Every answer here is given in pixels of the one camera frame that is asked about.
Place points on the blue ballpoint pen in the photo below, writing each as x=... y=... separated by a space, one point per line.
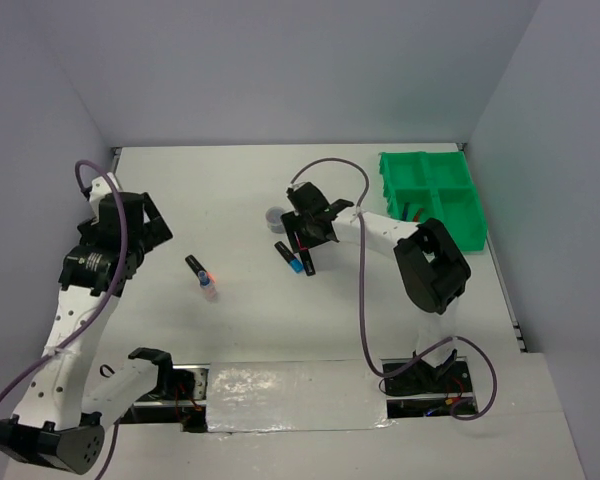
x=408 y=212

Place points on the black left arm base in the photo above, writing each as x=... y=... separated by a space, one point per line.
x=183 y=406

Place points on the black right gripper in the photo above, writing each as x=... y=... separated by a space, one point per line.
x=292 y=222

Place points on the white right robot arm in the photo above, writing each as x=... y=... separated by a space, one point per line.
x=433 y=270

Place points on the small clear glue bottle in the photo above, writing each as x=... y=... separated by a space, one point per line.
x=209 y=290

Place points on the blue cap black highlighter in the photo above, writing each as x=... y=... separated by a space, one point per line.
x=289 y=257

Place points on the pink cap black highlighter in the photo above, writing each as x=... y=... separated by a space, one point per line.
x=307 y=262

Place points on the orange cap black highlighter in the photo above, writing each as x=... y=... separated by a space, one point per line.
x=196 y=266

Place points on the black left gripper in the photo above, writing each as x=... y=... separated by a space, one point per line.
x=156 y=231

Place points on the silver tape sheet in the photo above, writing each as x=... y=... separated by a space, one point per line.
x=295 y=396

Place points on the left aluminium table rail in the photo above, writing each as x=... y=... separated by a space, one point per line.
x=90 y=240

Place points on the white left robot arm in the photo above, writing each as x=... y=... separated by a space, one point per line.
x=57 y=424

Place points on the green compartment organizer tray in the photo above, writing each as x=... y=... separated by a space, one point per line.
x=441 y=183

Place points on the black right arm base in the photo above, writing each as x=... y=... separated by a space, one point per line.
x=414 y=394

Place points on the red ballpoint pen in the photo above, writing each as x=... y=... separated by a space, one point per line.
x=419 y=215

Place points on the clear jar of pins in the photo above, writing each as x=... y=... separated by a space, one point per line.
x=273 y=218

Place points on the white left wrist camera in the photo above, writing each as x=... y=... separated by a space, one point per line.
x=99 y=188

